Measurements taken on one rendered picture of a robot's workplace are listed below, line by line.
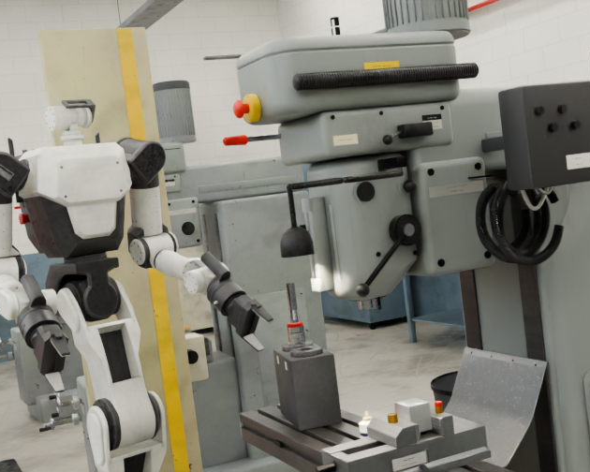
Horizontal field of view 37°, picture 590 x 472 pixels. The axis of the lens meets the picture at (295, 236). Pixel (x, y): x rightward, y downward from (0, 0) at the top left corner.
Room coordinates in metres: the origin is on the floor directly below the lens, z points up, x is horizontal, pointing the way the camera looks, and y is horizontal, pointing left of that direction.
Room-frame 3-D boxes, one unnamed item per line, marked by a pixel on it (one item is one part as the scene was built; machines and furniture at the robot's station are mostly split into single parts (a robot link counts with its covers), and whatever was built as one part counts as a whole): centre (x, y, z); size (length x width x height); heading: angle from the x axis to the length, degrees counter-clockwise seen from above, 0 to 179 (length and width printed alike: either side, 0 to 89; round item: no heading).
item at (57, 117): (2.47, 0.58, 1.84); 0.10 x 0.07 x 0.09; 128
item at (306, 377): (2.42, 0.02, 1.04); 0.22 x 0.12 x 0.20; 13
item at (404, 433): (1.89, -0.16, 1.03); 0.12 x 0.06 x 0.04; 25
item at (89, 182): (2.52, 0.62, 1.63); 0.34 x 0.30 x 0.36; 128
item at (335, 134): (2.05, -0.19, 1.68); 0.34 x 0.24 x 0.10; 115
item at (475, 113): (2.25, -0.60, 1.66); 0.80 x 0.23 x 0.20; 115
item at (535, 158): (1.86, -0.56, 1.62); 0.20 x 0.09 x 0.21; 115
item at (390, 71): (1.92, -0.24, 1.79); 0.45 x 0.04 x 0.04; 115
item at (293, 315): (2.47, 0.03, 1.26); 0.03 x 0.03 x 0.11
